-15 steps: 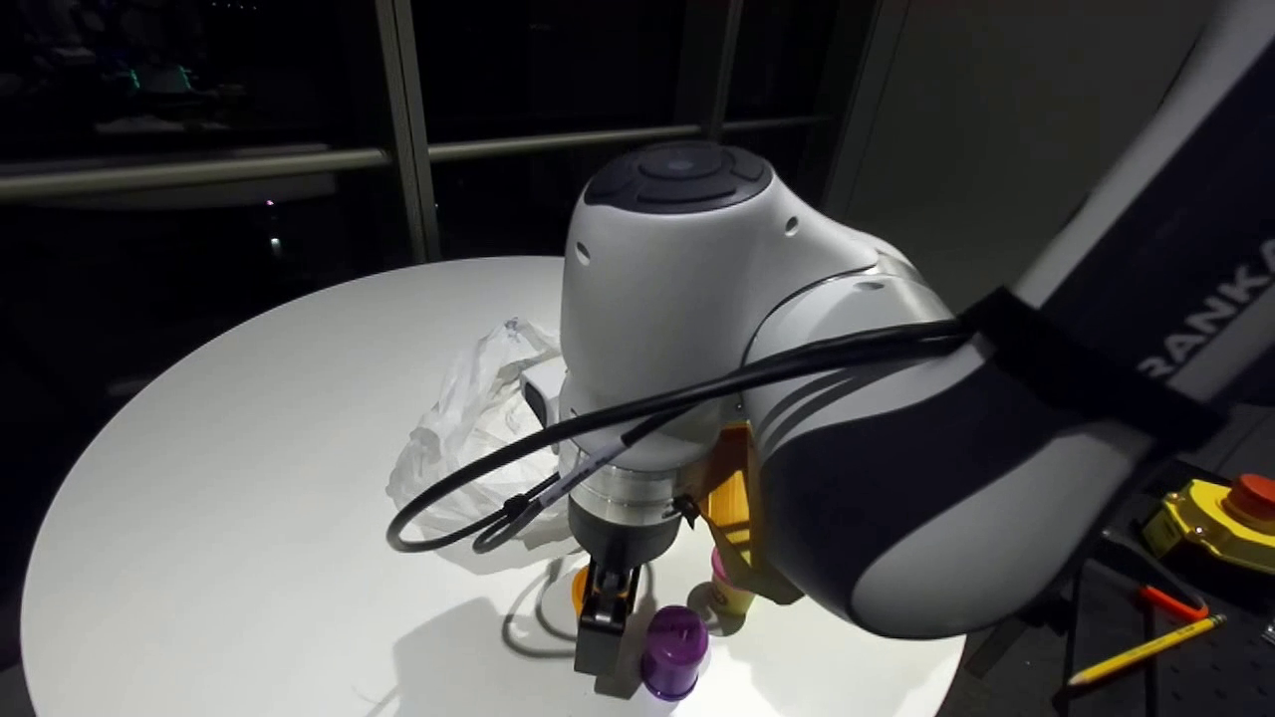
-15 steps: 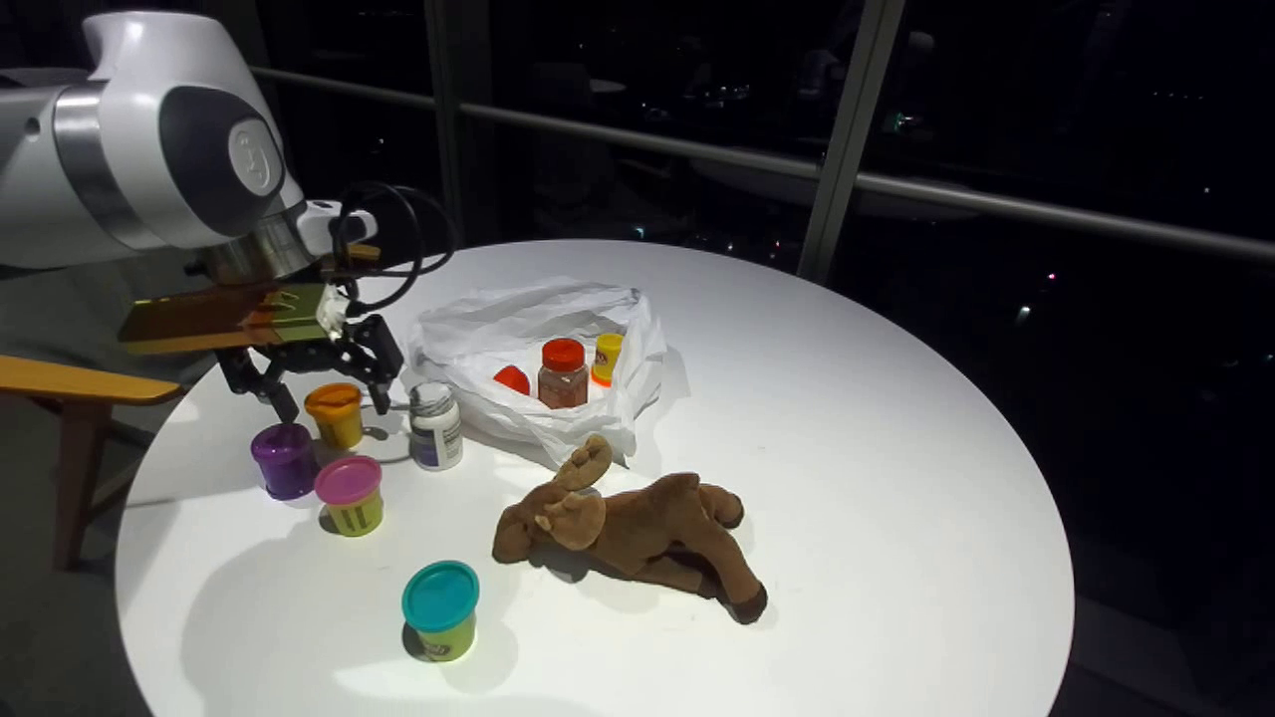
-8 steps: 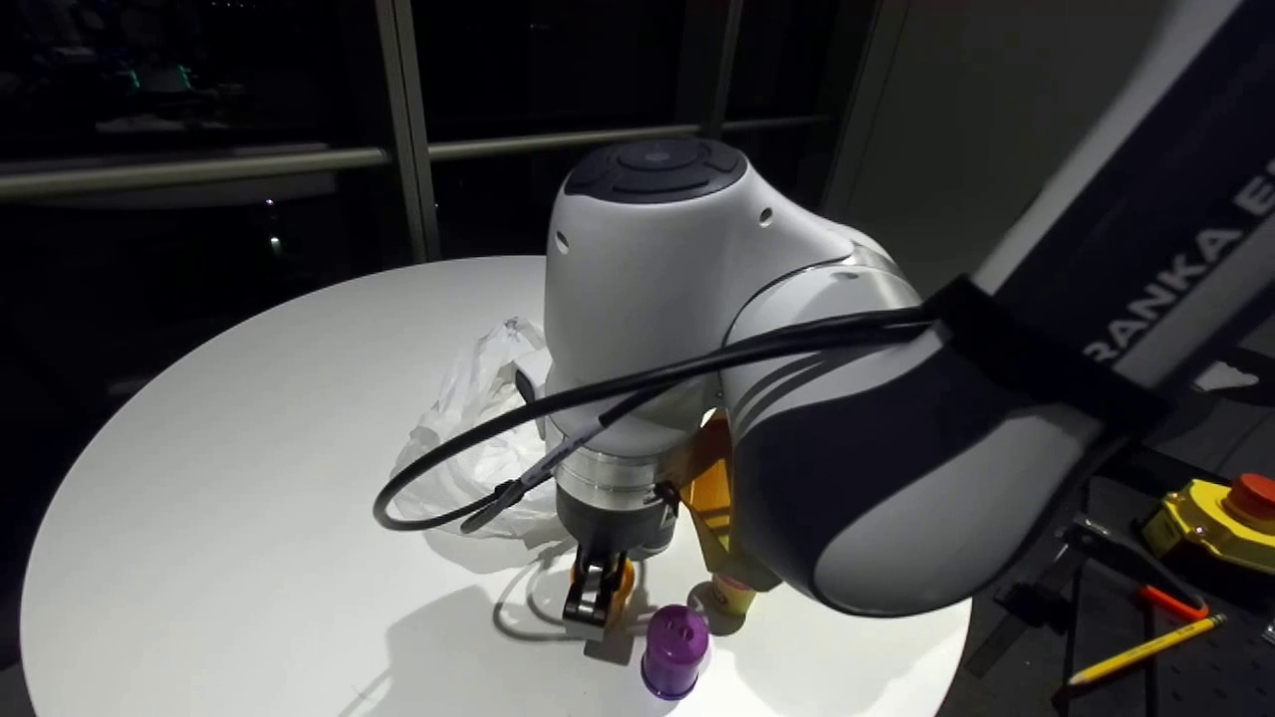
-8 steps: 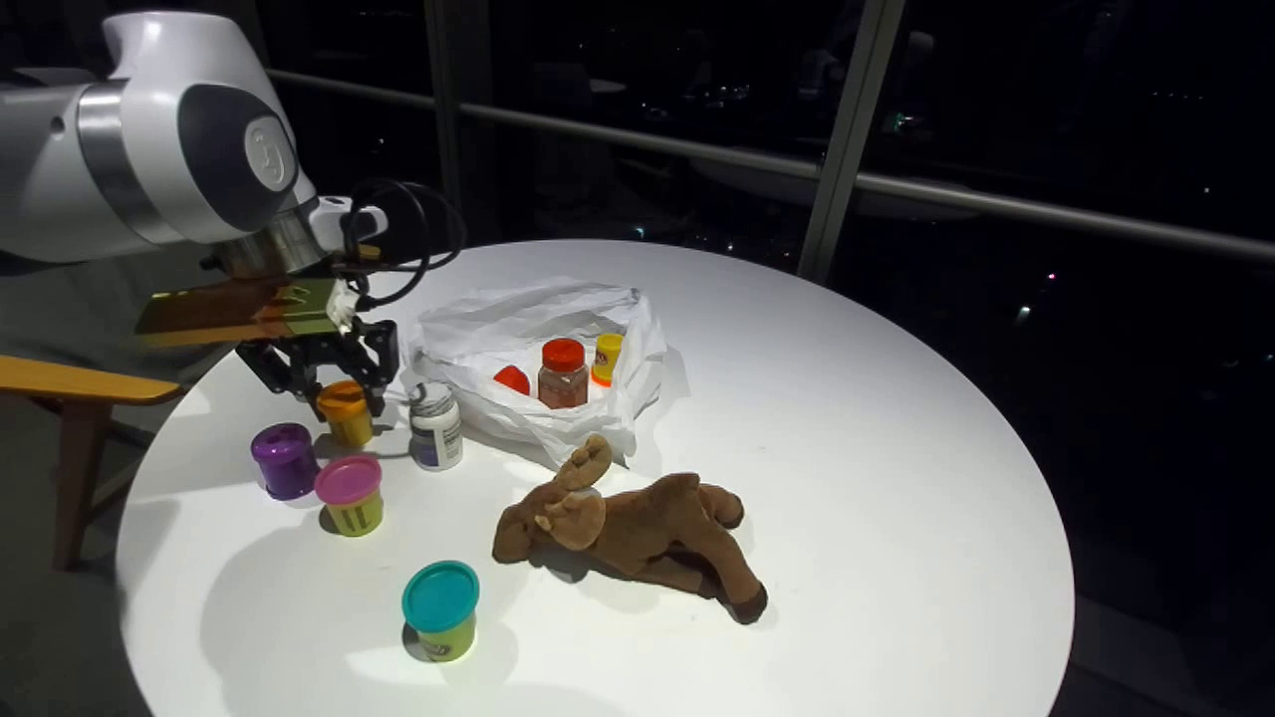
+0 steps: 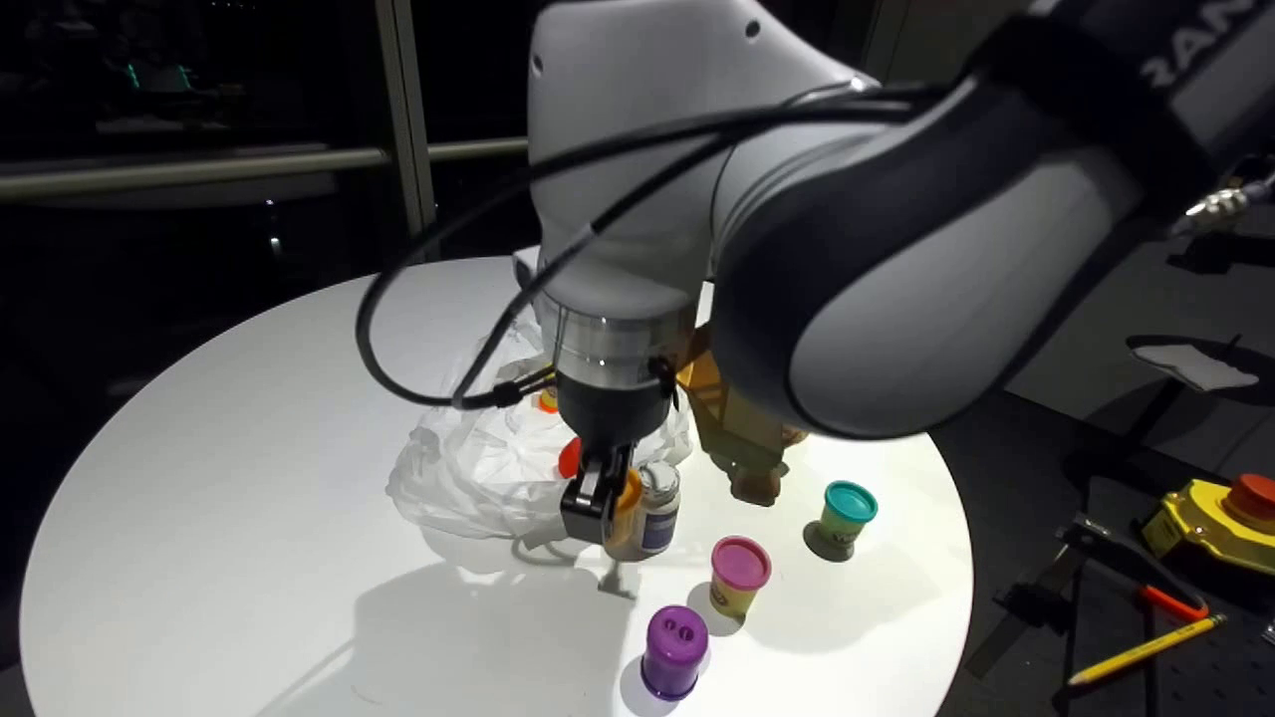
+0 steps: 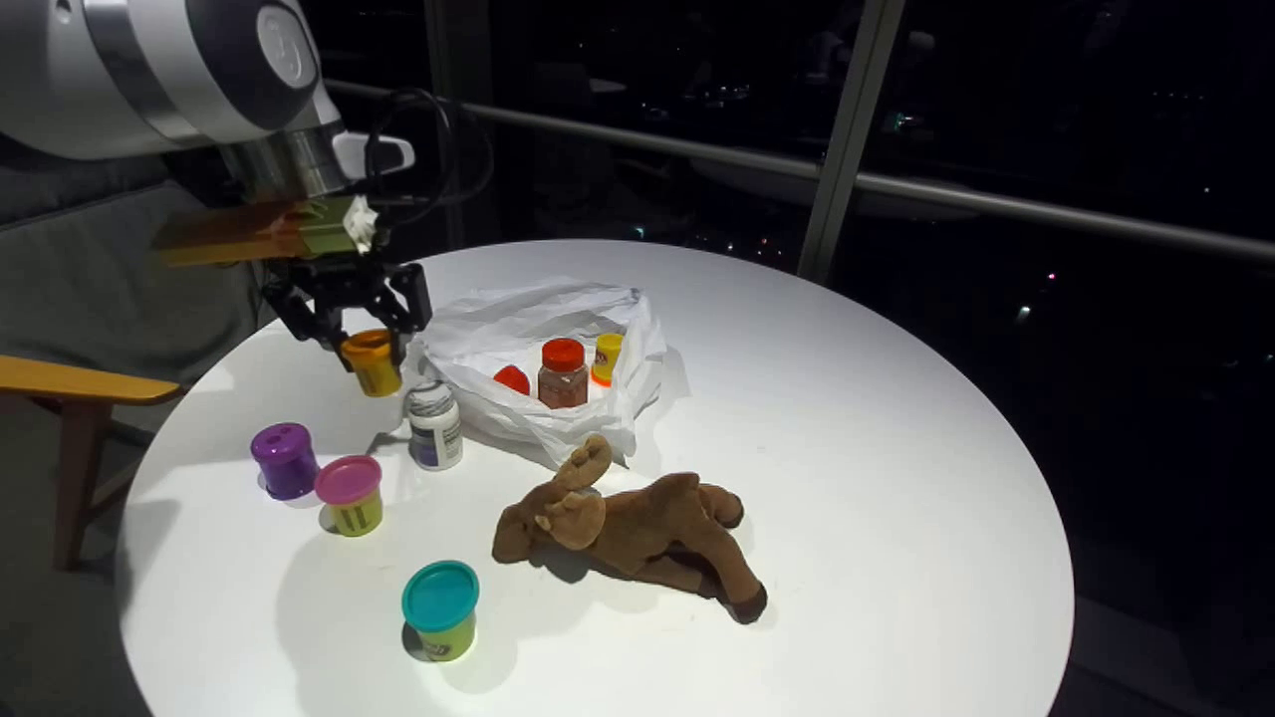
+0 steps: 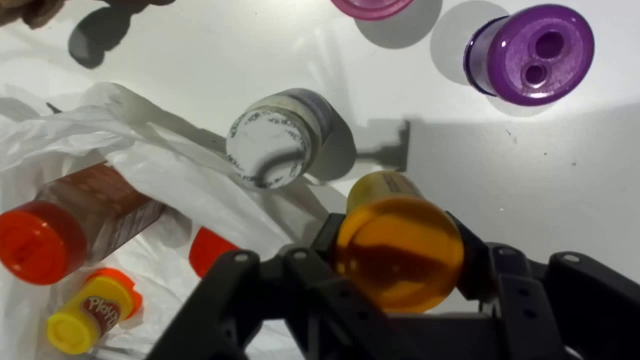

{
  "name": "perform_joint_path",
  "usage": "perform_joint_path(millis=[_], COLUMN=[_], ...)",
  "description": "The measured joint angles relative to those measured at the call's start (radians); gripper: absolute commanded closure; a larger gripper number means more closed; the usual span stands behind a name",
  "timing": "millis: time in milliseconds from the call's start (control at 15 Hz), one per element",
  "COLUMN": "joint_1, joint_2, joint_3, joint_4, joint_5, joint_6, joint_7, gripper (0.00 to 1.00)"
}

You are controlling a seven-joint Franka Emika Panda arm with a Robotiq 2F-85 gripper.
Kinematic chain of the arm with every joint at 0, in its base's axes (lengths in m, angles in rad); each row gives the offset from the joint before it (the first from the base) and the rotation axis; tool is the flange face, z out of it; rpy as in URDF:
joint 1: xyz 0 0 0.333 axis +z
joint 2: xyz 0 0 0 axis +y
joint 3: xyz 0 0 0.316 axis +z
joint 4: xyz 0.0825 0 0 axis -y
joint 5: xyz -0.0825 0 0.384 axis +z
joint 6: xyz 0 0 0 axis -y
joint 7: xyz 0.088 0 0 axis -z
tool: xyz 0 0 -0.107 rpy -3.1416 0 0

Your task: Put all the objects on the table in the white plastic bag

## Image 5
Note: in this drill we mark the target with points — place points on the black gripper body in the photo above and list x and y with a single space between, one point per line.
610 415

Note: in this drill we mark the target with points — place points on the grey metal window railing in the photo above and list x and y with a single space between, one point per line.
200 169

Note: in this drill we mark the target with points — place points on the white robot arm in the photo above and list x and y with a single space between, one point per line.
863 214

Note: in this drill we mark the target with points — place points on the brown plush animal toy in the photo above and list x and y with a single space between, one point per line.
750 451

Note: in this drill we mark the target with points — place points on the purple dough can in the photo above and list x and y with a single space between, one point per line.
674 651

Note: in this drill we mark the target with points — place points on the pink lid dough can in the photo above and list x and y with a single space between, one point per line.
738 574

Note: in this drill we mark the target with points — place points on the white lid small jar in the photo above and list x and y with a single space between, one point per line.
662 513

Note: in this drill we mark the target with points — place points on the grey window post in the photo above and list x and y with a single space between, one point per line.
404 121

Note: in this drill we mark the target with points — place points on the white plastic bag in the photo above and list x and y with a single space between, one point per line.
466 481

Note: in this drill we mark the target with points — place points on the teal lid dough can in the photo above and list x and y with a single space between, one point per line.
847 517

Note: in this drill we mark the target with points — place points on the yellow pencil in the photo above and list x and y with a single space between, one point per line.
1140 651

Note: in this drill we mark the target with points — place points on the red toy strawberry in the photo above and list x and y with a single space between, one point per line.
571 460

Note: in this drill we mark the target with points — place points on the yellow emergency stop button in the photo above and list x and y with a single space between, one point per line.
1219 520

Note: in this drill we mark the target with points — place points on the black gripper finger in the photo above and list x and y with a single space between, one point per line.
590 501

